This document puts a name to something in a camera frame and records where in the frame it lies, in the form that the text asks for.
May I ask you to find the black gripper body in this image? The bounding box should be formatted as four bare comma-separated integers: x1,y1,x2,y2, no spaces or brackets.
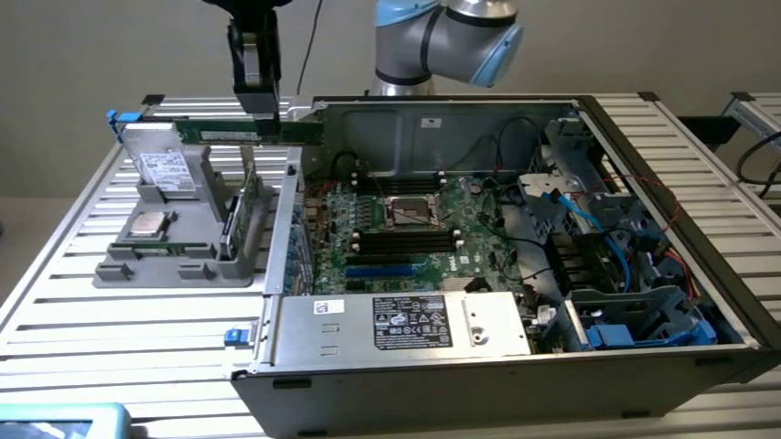
202,0,289,22

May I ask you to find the green RAM stick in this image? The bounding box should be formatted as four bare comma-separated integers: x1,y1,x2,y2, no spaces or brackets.
172,115,325,148
122,241,209,257

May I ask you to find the black RAM slot bank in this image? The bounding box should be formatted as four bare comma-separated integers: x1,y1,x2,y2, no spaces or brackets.
360,170,445,194

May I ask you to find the black RAM slot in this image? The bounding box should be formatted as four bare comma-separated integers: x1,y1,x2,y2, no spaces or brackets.
352,240,461,250
352,234,461,244
352,230,460,239
352,245,463,256

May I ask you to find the silver hard disk with label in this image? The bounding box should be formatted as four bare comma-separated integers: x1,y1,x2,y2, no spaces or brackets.
120,129,201,193

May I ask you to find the grey parts rack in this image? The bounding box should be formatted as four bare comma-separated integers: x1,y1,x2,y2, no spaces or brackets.
90,120,289,290

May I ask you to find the graphics card with black edge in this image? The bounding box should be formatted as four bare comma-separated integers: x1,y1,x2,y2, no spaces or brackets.
220,170,260,262

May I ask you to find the silver CPU chip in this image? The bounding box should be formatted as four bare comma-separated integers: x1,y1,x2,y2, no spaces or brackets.
129,210,166,240

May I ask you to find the black expansion slot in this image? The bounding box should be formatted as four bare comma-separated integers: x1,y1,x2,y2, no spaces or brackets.
345,253,413,267

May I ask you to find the blue expansion slot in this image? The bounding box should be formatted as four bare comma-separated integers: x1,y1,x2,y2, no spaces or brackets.
344,264,415,279

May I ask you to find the grey metal disk bay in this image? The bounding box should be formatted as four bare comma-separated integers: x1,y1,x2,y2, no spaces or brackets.
518,116,648,233

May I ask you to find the green motherboard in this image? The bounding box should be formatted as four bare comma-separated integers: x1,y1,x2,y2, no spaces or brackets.
303,175,527,294

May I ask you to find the silver chipset heatsink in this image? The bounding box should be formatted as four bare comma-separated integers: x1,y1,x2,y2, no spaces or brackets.
436,277,484,294

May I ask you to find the blue case latch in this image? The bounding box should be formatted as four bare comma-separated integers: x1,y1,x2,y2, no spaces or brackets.
221,323,255,349

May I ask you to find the silver power supply with label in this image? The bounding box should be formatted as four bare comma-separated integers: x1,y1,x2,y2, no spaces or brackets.
265,291,532,368

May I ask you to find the black fan shroud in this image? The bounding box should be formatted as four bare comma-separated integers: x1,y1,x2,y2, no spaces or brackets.
543,231,612,294

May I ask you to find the slatted metal side table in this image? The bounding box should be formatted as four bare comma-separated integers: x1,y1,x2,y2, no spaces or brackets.
718,91,781,203

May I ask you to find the open grey PC case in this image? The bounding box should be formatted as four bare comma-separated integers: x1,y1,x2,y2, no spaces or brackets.
227,92,777,439

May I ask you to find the blue disk carrier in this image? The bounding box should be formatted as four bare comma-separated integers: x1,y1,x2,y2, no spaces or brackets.
579,318,716,352

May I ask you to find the thin black hanging cable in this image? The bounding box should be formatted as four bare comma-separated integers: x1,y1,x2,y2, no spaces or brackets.
295,0,325,98

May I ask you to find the blue plastic disk bracket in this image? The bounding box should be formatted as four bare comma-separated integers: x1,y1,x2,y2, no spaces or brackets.
105,109,178,144

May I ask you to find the CPU socket with metal frame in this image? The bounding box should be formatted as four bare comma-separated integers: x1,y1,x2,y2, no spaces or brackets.
376,193,448,230

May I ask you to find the black wire loop in case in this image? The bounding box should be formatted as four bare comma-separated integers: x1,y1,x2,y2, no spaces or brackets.
490,116,546,183

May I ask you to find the light blue flat wire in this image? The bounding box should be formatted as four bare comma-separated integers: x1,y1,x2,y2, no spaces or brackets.
535,187,606,230

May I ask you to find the thin red wire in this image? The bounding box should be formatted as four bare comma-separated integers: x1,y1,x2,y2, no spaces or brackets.
583,153,680,235

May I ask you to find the blue round wire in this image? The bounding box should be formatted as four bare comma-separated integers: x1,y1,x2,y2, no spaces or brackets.
602,228,638,294

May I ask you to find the thick black looped cable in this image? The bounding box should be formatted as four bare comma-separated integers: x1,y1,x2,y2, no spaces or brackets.
735,135,781,198

